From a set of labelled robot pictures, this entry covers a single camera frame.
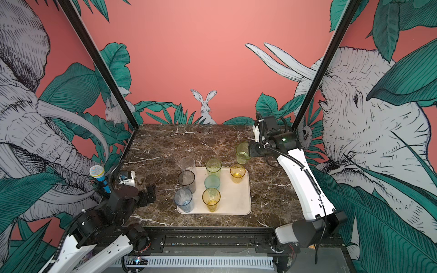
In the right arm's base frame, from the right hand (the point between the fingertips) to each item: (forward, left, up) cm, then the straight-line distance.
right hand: (250, 145), depth 74 cm
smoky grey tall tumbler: (-8, +30, -16) cm, 35 cm away
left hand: (-16, +44, -8) cm, 48 cm away
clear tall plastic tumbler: (+1, +31, -17) cm, 35 cm away
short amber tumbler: (+1, +4, -26) cm, 27 cm away
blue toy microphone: (-11, +66, -4) cm, 67 cm away
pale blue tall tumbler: (-16, +32, -22) cm, 42 cm away
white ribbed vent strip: (-41, +16, -28) cm, 52 cm away
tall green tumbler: (-1, +18, -19) cm, 25 cm away
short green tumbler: (+2, +2, -8) cm, 9 cm away
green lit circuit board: (-40, +48, -27) cm, 68 cm away
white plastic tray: (-13, +6, -29) cm, 32 cm away
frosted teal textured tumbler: (-5, +18, -26) cm, 32 cm away
